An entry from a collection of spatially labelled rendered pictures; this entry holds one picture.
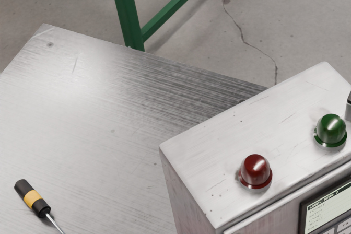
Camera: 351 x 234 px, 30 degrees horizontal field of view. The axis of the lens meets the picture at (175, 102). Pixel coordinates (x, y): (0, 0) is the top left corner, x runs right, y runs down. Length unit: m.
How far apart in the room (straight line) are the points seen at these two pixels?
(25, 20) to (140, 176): 1.77
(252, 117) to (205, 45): 2.14
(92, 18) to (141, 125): 1.55
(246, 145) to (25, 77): 1.06
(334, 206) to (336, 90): 0.10
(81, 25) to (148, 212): 1.71
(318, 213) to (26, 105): 1.02
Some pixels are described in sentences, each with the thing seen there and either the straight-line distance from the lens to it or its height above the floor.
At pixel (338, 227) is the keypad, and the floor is 1.38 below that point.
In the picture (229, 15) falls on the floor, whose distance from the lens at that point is 2.79.
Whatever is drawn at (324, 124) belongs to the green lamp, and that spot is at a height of 1.50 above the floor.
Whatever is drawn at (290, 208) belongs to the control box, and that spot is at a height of 1.46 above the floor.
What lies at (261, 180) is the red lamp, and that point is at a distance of 0.50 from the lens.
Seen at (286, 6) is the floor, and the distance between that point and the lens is 2.82.
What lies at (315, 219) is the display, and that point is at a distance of 0.55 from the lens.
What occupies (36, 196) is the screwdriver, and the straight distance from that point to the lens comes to 1.30.
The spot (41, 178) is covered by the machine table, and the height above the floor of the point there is 0.83.
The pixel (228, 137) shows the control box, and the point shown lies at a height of 1.48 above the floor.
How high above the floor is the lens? 1.90
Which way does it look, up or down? 50 degrees down
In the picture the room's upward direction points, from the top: 10 degrees counter-clockwise
